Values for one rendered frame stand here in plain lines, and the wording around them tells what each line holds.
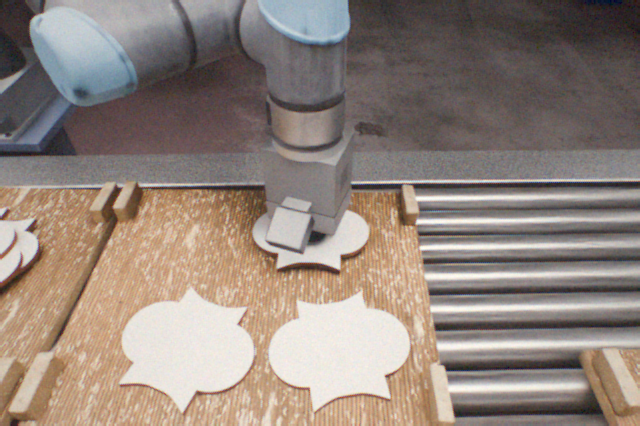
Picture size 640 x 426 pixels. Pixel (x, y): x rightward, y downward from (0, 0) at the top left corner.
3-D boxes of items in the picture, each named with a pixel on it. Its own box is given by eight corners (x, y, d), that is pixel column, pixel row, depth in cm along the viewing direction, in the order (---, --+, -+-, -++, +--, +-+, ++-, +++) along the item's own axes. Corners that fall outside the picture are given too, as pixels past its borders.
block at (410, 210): (399, 197, 64) (401, 183, 62) (411, 198, 64) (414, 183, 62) (403, 227, 60) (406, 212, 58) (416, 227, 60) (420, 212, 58)
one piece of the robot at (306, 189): (225, 145, 40) (247, 260, 52) (317, 166, 38) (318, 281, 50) (279, 85, 48) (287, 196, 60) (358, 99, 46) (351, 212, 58)
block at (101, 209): (111, 195, 64) (104, 180, 62) (123, 195, 64) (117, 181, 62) (94, 224, 60) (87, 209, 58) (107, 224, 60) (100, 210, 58)
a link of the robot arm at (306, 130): (330, 119, 40) (249, 103, 42) (330, 160, 43) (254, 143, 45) (355, 81, 45) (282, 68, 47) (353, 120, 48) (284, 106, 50)
